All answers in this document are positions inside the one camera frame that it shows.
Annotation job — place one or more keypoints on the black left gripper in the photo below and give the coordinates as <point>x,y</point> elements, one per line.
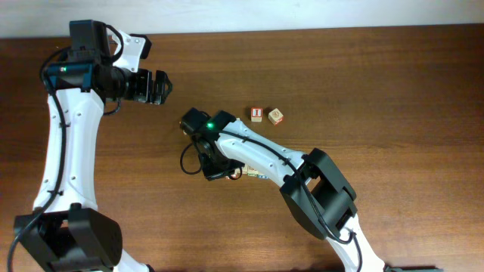
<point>147,94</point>

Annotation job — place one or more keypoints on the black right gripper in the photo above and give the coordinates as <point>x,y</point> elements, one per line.
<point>209,173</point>

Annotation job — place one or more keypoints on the red letter A block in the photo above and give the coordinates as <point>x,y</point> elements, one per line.
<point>235,175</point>

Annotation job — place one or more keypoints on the green letter B block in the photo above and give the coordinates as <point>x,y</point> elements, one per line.
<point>247,170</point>

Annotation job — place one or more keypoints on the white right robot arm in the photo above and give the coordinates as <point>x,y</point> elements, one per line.
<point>319,197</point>

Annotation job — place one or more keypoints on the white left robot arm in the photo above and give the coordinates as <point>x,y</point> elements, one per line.
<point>65,230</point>

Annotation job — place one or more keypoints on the red letter I block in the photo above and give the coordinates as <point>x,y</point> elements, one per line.
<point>256,114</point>

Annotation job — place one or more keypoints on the red letter Q block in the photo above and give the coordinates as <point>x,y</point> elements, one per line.
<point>275,116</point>

